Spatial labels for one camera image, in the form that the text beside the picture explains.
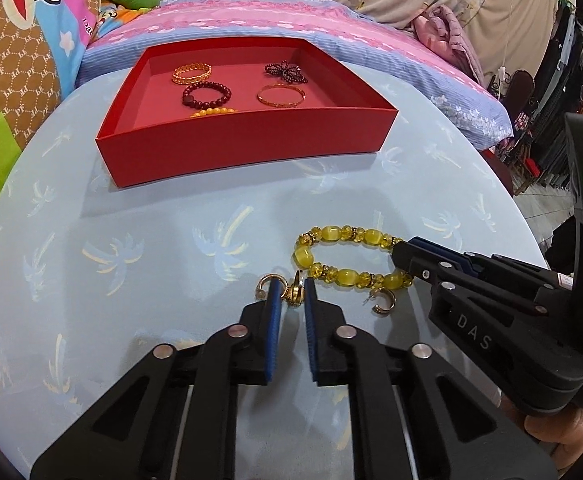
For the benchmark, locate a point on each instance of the rack of hanging clothes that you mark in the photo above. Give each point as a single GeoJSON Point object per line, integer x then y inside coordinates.
{"type": "Point", "coordinates": [566, 60]}

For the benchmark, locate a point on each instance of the gold leaf pattern bangle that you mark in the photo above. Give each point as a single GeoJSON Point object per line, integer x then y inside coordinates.
{"type": "Point", "coordinates": [191, 74]}

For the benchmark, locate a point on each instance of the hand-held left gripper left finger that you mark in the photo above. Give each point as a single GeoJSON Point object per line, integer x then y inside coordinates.
{"type": "Point", "coordinates": [273, 330]}

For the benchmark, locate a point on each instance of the red cardboard box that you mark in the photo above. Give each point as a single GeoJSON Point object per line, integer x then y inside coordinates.
{"type": "Point", "coordinates": [246, 150]}

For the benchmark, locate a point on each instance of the purple beaded butterfly ornament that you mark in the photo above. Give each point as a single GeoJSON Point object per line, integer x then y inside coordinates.
{"type": "Point", "coordinates": [285, 71]}

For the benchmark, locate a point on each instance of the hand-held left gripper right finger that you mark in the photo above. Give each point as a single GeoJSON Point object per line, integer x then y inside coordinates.
{"type": "Point", "coordinates": [314, 330]}

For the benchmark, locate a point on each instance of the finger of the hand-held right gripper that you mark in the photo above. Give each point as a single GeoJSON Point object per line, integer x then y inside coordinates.
{"type": "Point", "coordinates": [411, 260]}
{"type": "Point", "coordinates": [441, 251]}

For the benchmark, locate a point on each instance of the person's right hand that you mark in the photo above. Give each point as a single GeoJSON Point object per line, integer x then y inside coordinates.
{"type": "Point", "coordinates": [571, 432]}

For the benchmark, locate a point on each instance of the colourful cartoon monkey blanket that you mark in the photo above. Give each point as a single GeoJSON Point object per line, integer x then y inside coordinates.
{"type": "Point", "coordinates": [16, 85]}

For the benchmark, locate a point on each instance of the purple cloth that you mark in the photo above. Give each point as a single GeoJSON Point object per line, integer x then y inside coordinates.
{"type": "Point", "coordinates": [446, 35]}

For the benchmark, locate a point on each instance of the gold hoop earring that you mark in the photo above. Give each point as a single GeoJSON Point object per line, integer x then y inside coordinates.
{"type": "Point", "coordinates": [264, 280]}
{"type": "Point", "coordinates": [389, 305]}

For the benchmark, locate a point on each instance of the pink and blue striped blanket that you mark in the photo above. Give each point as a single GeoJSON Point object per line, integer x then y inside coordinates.
{"type": "Point", "coordinates": [271, 15]}

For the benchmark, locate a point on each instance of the thin gold bangle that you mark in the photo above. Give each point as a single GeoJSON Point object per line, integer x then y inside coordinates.
{"type": "Point", "coordinates": [281, 102]}

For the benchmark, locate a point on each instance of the dark metal chair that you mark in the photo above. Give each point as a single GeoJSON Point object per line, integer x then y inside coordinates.
{"type": "Point", "coordinates": [519, 87]}

